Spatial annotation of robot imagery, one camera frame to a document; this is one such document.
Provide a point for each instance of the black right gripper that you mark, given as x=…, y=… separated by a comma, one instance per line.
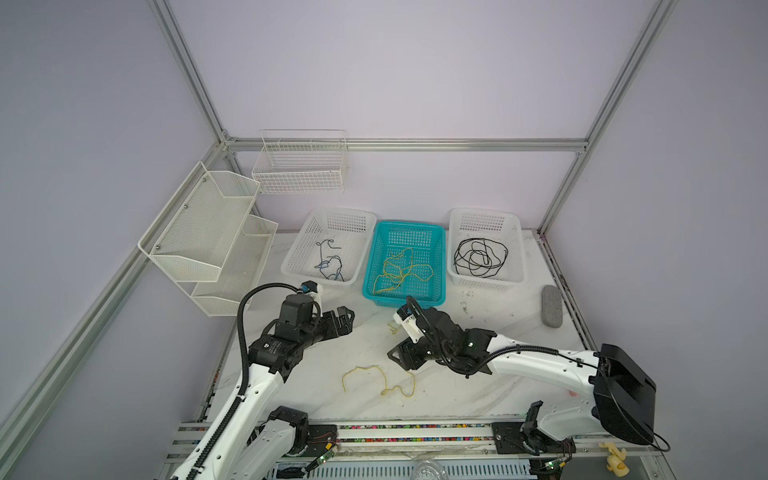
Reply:
x=405, y=354

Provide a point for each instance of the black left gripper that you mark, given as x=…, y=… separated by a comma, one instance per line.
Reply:
x=334, y=331

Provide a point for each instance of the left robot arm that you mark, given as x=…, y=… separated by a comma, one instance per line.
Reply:
x=237, y=445

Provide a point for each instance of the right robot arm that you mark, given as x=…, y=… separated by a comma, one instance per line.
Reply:
x=613, y=394

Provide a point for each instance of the white plastic basket left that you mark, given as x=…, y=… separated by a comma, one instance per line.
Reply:
x=331, y=246

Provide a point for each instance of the white plastic basket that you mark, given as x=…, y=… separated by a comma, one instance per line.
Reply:
x=331, y=246
x=486, y=249

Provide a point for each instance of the teal plastic basket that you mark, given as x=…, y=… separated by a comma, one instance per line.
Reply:
x=406, y=259

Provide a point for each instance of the white plastic basket right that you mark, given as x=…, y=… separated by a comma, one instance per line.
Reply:
x=486, y=249

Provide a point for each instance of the grey oval stone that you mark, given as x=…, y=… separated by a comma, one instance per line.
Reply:
x=551, y=307

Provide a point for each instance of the small yellow figure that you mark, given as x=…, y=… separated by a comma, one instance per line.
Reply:
x=616, y=459

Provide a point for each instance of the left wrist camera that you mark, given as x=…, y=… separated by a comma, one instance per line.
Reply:
x=313, y=290

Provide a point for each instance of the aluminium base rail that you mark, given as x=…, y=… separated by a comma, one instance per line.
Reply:
x=448, y=450

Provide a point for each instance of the white mesh wall shelf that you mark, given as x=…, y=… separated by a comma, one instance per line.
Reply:
x=209, y=241

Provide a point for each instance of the white wire wall basket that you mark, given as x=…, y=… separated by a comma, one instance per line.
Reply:
x=302, y=161

